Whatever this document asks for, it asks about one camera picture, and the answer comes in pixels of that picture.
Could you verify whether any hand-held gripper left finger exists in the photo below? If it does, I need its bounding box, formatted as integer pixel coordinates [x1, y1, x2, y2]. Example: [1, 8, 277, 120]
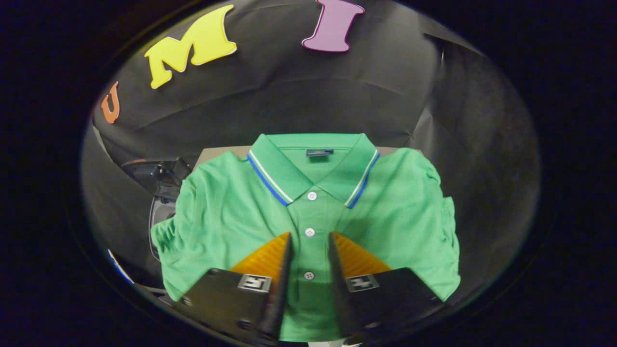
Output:
[169, 231, 294, 344]

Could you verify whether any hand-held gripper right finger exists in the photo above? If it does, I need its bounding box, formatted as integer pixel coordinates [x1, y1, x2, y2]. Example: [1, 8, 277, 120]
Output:
[329, 231, 444, 340]

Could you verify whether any green polo shirt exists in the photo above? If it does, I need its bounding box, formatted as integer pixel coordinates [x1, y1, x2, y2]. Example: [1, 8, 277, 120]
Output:
[151, 133, 461, 343]

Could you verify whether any grey washing machine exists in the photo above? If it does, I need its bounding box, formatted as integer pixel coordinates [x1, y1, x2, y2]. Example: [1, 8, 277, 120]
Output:
[148, 193, 180, 265]

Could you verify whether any dark glass washing machine lid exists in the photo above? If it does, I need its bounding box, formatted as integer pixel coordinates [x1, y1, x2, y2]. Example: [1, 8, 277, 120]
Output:
[121, 157, 193, 203]

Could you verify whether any beige cabinet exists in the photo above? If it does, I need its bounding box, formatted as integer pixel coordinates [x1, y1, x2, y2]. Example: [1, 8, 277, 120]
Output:
[193, 146, 425, 169]

